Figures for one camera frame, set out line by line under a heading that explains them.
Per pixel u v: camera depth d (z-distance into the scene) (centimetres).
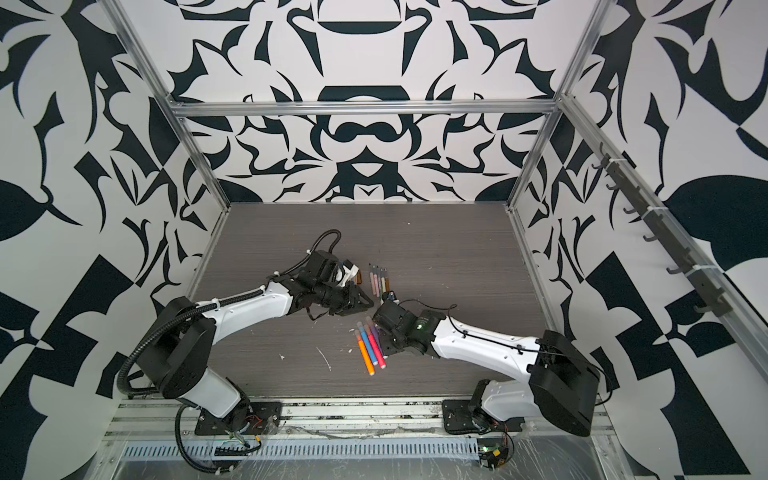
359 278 98
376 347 85
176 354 44
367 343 85
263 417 74
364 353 84
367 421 75
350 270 84
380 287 96
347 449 71
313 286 70
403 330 62
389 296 75
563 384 41
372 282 98
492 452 71
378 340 74
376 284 97
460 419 74
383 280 99
